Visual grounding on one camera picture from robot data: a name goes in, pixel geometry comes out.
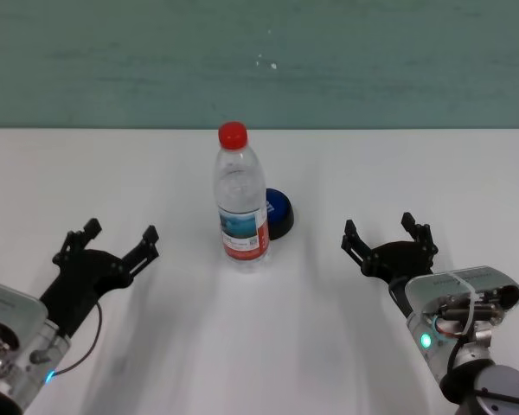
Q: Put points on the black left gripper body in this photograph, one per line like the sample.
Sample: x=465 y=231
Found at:
x=86 y=276

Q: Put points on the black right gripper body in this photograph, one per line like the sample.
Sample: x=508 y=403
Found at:
x=398 y=261

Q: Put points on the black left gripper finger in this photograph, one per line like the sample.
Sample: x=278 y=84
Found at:
x=145 y=250
x=80 y=238

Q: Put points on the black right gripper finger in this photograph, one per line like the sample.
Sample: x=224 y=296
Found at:
x=354 y=246
x=421 y=233

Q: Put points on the blue button black base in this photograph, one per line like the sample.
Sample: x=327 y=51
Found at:
x=281 y=212

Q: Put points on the clear water bottle red cap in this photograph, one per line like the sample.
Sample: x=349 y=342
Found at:
x=242 y=207

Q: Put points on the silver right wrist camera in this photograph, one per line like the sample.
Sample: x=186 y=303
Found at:
x=458 y=285

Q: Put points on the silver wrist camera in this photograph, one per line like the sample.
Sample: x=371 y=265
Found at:
x=8 y=302
x=458 y=285

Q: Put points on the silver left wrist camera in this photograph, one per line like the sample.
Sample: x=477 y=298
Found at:
x=8 y=302

